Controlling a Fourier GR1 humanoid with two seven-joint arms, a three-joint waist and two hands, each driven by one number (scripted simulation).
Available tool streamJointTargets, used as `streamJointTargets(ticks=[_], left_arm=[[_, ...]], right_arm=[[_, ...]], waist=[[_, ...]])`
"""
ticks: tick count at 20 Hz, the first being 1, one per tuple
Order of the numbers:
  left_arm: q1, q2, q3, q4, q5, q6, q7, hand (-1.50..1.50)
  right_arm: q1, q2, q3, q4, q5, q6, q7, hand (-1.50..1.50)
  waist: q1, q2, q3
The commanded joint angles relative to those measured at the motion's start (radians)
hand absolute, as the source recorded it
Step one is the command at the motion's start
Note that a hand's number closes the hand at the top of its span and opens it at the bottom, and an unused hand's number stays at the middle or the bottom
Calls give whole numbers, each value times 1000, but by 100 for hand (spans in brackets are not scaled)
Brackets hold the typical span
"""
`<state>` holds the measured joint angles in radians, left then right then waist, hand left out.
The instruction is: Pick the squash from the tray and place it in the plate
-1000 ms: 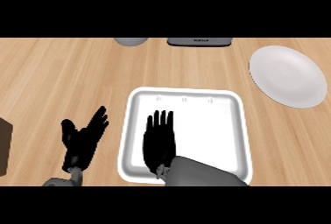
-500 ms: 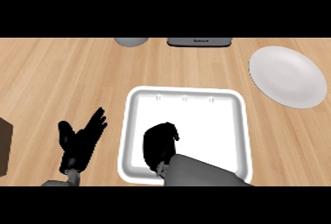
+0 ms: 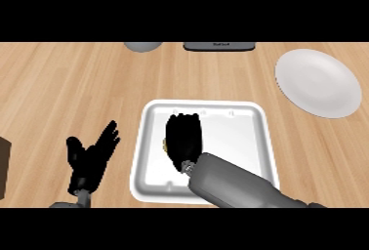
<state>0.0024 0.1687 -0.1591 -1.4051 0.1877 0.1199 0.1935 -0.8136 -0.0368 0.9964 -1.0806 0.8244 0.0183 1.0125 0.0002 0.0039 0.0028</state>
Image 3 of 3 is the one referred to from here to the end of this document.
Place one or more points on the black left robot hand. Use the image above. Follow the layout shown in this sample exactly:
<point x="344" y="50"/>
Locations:
<point x="90" y="159"/>

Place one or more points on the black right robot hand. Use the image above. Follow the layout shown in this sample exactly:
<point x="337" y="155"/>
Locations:
<point x="185" y="140"/>

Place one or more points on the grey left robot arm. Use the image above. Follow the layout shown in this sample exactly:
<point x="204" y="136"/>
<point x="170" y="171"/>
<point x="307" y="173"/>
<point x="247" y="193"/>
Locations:
<point x="77" y="200"/>

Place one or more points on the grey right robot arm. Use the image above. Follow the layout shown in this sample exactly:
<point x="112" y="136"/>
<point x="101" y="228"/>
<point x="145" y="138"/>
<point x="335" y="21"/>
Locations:
<point x="239" y="185"/>

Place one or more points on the yellow squash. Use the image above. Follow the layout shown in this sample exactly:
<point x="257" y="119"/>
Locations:
<point x="164" y="145"/>

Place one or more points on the white rectangular tray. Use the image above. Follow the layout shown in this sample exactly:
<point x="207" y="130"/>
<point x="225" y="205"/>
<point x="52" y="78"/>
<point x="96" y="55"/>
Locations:
<point x="230" y="140"/>

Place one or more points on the white round plate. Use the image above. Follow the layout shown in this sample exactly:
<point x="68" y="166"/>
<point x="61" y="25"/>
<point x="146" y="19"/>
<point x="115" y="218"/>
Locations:
<point x="318" y="83"/>

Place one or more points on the dark brown wooden block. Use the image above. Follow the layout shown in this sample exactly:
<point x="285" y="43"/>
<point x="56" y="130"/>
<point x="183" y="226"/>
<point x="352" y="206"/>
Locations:
<point x="5" y="167"/>

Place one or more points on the dark grey appliance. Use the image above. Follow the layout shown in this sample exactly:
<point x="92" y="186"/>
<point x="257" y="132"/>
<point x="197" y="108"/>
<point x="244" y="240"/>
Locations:
<point x="219" y="46"/>

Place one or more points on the grey round object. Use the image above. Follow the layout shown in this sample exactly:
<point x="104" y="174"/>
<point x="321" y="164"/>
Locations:
<point x="142" y="46"/>

